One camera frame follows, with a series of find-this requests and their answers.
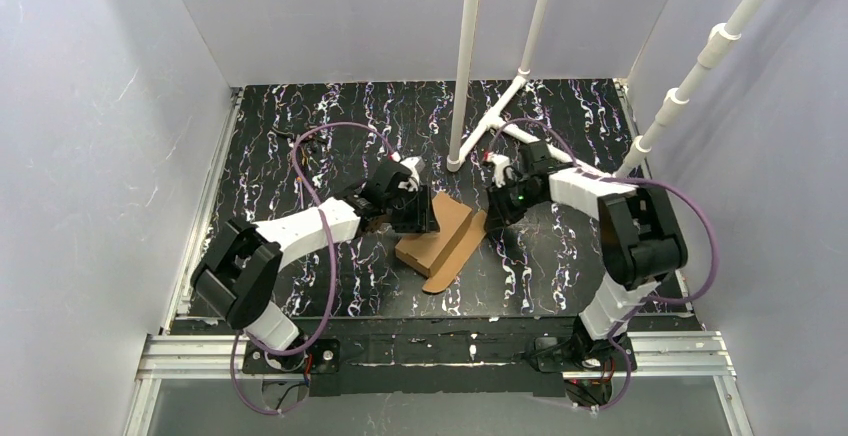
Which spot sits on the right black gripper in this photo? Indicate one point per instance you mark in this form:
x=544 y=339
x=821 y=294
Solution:
x=501 y=209

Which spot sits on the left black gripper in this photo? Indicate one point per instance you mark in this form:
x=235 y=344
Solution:
x=411 y=215

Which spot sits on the brown cardboard box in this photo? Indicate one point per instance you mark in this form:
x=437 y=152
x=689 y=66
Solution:
x=439 y=257

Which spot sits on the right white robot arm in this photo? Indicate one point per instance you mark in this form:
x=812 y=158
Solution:
x=641 y=242

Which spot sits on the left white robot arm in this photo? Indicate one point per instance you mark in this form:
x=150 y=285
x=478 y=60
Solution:
x=237 y=274

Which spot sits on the black pliers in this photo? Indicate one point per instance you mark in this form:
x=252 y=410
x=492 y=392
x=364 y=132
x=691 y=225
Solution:
x=310 y=144

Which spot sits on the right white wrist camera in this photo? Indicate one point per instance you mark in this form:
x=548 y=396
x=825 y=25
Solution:
x=503 y=171

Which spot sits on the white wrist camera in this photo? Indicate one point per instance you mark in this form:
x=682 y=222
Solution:
x=503 y=171
x=415 y=166

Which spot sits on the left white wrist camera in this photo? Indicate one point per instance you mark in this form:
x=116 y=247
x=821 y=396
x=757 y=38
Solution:
x=415 y=166

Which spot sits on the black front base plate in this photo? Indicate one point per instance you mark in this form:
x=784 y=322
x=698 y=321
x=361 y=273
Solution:
x=422 y=355

